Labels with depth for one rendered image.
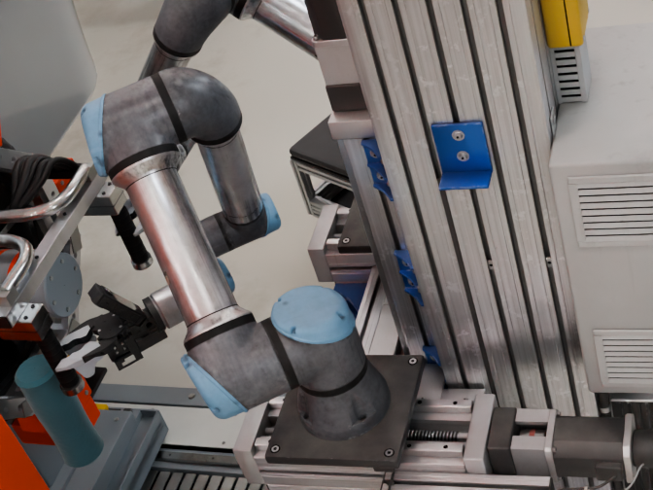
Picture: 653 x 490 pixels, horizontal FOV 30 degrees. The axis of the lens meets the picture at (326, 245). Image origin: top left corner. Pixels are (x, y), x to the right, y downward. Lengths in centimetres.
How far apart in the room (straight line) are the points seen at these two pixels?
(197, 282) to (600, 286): 60
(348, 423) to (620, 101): 64
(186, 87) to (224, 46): 284
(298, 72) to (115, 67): 82
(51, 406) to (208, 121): 78
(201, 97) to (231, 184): 24
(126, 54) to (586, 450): 335
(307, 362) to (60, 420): 79
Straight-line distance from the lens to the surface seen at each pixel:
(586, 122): 174
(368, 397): 193
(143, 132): 189
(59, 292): 241
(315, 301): 185
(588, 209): 172
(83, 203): 239
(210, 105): 192
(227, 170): 207
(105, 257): 391
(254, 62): 457
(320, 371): 186
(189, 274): 186
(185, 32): 225
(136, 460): 301
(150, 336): 232
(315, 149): 340
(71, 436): 253
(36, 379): 243
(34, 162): 243
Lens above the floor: 226
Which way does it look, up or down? 39 degrees down
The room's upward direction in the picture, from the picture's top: 19 degrees counter-clockwise
